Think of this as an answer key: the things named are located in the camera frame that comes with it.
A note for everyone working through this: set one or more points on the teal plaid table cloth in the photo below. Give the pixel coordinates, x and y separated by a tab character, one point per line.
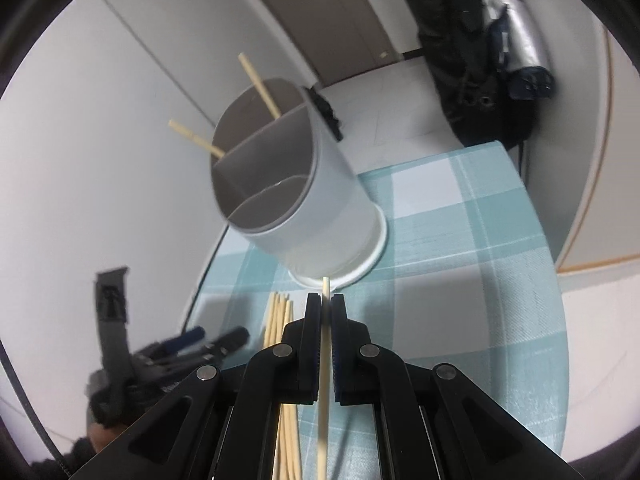
466	278

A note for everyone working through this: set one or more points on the white utensil holder cup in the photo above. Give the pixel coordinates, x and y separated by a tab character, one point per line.
285	185

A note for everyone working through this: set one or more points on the black hanging jacket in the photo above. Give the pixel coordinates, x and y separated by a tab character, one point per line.
472	93

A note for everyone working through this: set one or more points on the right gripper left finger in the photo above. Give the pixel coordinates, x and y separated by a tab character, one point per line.
220	424

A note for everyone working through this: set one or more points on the grey entrance door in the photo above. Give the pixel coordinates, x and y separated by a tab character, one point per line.
339	39

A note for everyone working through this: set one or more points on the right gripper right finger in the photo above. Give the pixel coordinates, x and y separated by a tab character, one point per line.
432	423

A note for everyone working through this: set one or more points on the black bag on floor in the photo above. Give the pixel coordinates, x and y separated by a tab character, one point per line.
327	112

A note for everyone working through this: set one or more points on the silver folded umbrella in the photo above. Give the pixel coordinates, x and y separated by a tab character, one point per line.
518	50

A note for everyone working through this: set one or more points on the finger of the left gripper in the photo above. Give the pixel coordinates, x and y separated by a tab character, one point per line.
172	346
219	349

